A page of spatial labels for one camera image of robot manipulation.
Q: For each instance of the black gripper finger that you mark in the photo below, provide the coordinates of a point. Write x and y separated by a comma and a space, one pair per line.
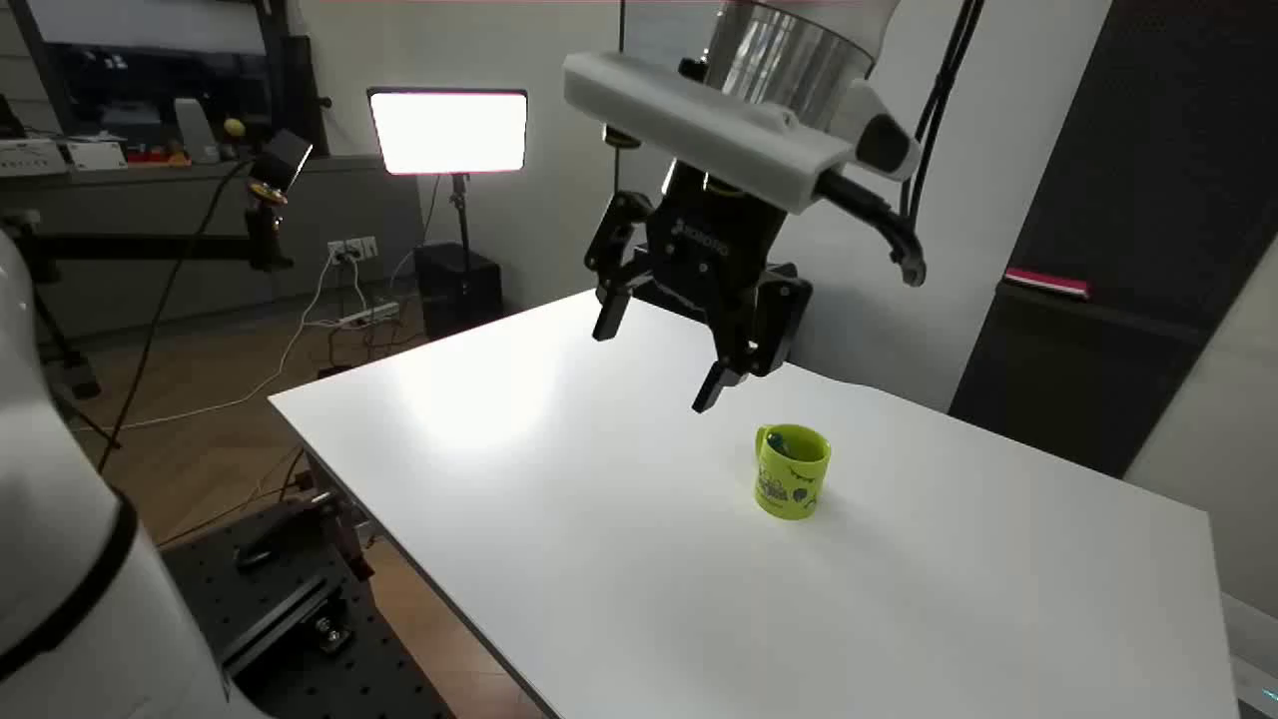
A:
744, 342
623, 253

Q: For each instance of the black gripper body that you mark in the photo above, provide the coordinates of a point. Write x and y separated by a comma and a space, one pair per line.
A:
711, 253

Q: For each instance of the green printed mug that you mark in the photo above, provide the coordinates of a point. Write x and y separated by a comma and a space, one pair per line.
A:
788, 487

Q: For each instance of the small black floor cabinet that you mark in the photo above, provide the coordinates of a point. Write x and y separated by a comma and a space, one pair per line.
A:
459, 286

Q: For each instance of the black light stand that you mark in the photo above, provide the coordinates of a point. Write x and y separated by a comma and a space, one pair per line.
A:
459, 214

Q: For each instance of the bright LED light panel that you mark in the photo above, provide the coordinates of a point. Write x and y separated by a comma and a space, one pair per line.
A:
450, 130

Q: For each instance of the white power strip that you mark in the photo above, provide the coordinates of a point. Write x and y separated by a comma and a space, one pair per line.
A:
367, 318

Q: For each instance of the white partition panel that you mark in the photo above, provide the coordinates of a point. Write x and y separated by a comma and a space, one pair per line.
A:
1012, 199

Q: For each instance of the pink sticker strip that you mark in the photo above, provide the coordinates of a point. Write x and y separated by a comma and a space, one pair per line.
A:
1046, 280

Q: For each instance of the yellow ball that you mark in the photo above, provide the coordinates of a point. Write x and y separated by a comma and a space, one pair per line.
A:
234, 130

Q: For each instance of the dark tall cabinet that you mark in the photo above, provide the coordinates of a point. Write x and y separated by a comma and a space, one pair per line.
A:
1142, 242

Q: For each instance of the grey desk counter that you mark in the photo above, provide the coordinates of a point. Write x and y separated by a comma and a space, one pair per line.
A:
161, 286

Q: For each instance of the red flat item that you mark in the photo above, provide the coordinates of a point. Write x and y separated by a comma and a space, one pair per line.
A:
157, 158

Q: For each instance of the black perforated breadboard base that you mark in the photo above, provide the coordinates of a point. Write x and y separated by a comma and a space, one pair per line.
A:
305, 623

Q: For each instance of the black horizontal mounting bar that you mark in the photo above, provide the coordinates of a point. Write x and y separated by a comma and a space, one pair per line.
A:
134, 247

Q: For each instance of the white wall outlet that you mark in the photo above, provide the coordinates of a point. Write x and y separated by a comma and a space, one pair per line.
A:
354, 247

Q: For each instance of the black camera with gold mount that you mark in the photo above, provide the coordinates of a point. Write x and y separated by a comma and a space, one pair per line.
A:
282, 162

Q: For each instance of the dark monitor frame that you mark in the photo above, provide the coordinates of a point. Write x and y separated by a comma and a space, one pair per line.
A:
144, 66

